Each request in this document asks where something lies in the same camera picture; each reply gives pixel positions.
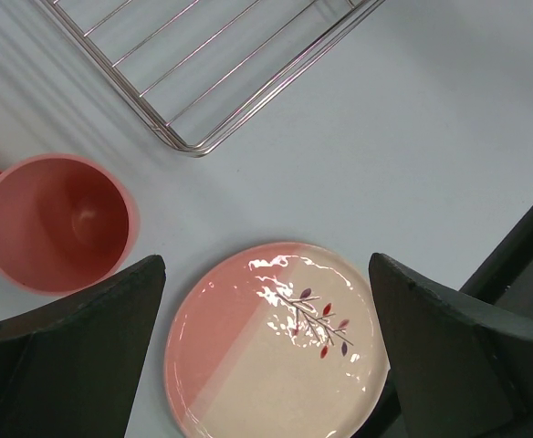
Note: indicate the metal wire dish rack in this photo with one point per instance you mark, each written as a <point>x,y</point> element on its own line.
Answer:
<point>195,71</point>

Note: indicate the pink cream leaf plate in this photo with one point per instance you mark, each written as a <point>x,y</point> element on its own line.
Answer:
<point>279,340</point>

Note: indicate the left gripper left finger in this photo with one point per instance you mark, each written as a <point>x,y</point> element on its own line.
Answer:
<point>72,367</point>

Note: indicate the pink plastic cup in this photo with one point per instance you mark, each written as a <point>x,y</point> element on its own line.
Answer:
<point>65,224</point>

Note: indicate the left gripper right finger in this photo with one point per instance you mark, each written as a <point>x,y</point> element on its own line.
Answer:
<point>461,367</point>

